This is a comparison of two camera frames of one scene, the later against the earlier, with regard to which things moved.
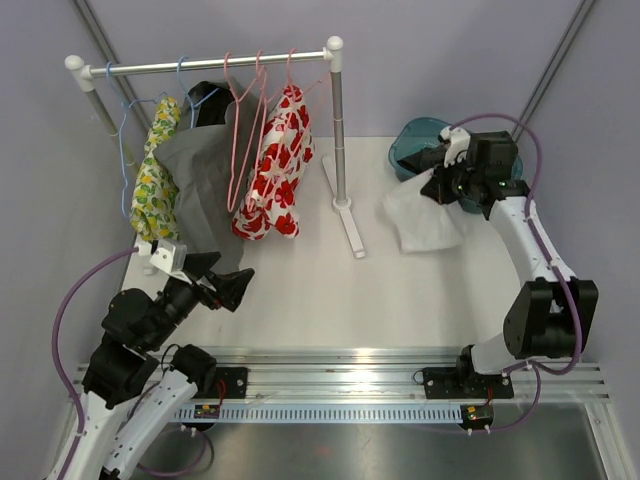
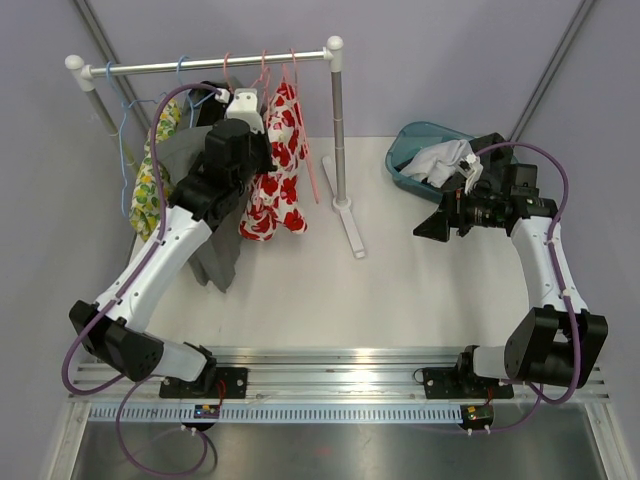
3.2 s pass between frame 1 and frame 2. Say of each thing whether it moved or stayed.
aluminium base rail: stayed
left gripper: moved
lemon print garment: stayed
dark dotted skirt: moved
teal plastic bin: stayed
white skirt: moved
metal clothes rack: stayed
